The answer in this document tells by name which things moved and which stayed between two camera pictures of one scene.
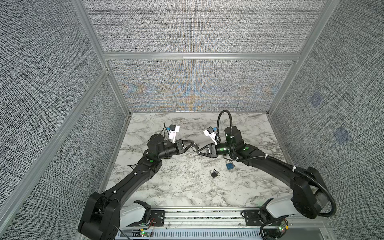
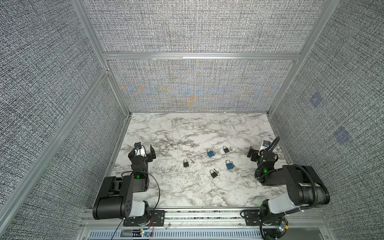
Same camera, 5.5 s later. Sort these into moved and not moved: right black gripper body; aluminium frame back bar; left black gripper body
Moved: right black gripper body; left black gripper body
Not moved: aluminium frame back bar
